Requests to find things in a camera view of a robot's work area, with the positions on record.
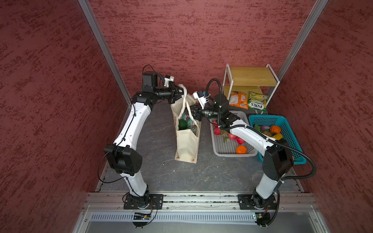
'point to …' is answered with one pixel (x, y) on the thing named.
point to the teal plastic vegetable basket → (287, 133)
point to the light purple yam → (264, 127)
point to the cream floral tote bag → (187, 146)
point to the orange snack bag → (238, 99)
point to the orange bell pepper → (275, 129)
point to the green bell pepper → (182, 124)
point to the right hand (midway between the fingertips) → (183, 113)
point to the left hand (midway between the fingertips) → (188, 94)
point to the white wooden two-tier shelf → (261, 79)
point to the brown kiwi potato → (267, 133)
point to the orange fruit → (241, 149)
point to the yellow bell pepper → (278, 136)
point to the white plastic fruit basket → (224, 146)
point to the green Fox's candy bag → (257, 101)
